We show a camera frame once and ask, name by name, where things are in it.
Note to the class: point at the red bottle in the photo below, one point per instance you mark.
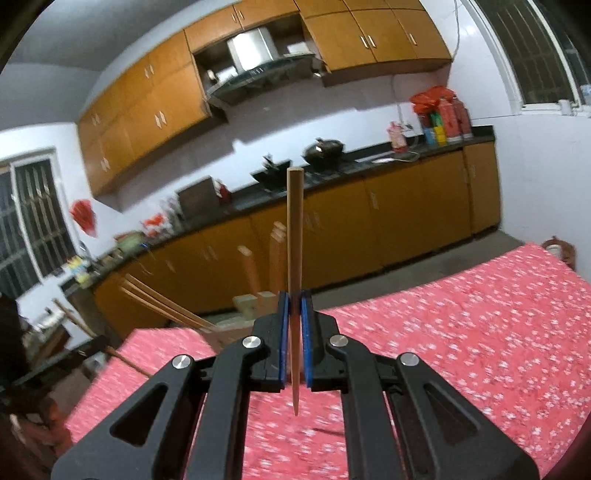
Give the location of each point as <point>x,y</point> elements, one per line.
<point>225,193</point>

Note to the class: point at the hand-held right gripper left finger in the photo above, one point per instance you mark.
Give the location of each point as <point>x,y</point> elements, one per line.
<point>284,337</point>

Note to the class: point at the colourful small boxes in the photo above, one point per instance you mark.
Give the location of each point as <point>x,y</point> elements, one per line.
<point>436,131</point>

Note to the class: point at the green basin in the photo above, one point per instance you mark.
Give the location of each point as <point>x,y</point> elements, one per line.
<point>129,241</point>

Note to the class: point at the wooden base cabinets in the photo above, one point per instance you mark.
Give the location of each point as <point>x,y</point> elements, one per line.
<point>406,212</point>

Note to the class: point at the green perforated utensil holder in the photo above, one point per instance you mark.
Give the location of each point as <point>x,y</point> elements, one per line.
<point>240,323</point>

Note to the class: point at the red bag hanging on wall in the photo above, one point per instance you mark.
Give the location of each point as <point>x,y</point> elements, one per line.
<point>85,214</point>

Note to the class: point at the thin bamboo chopstick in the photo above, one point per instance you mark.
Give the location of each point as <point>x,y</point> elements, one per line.
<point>161,310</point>
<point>171,302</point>

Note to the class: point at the white cup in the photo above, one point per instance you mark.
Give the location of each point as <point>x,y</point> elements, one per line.
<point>565,107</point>

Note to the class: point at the red floral tablecloth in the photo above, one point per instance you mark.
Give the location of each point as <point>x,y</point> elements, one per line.
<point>438,332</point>

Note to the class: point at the dark pot with lid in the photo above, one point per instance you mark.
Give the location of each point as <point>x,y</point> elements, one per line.
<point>323,152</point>

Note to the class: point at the brown wooden chopstick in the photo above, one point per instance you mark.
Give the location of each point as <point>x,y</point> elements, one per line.
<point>129,363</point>

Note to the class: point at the black wok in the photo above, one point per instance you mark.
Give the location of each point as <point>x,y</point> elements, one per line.
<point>270,177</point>

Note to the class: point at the barred window near sink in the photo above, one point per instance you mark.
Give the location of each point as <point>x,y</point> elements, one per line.
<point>32,221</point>

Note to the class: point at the yellow and blue detergent bottle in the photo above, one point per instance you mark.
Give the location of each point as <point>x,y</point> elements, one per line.
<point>79,272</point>

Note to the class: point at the steel range hood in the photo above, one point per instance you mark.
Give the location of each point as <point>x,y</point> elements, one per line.
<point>249,46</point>

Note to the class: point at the black kitchen countertop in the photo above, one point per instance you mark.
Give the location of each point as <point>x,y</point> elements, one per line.
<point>364,154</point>

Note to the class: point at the red-brown wooden chopstick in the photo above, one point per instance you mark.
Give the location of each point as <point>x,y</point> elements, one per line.
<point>249,277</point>

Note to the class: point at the dark cutting board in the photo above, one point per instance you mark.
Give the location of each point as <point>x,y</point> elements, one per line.
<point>196,198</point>

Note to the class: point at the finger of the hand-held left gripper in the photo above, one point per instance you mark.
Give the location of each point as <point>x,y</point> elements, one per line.
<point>69,360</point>

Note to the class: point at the long wooden wall cabinets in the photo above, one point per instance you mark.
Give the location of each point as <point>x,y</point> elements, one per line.
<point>138,115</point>

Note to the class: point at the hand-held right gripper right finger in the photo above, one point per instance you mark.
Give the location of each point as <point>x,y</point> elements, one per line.
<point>307,337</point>

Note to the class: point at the red and white plastic bag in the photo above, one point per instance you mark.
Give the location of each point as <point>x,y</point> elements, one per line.
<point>154,224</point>

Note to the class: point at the large red plastic bag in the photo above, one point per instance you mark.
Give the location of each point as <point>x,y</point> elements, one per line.
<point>434,99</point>

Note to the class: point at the pink patterned container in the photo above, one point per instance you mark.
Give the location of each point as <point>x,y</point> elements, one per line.
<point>398,136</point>

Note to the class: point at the patterned cup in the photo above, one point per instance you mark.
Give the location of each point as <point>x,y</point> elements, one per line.
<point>585,94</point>

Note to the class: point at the wooden wall cabinets beside hood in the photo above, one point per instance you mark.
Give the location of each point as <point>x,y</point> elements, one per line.
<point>378,37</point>

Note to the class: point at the white framed barred window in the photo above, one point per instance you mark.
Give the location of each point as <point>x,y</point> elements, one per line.
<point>531,46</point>

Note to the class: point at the tapered light wooden chopstick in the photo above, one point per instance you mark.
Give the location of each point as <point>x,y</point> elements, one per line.
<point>294,230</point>

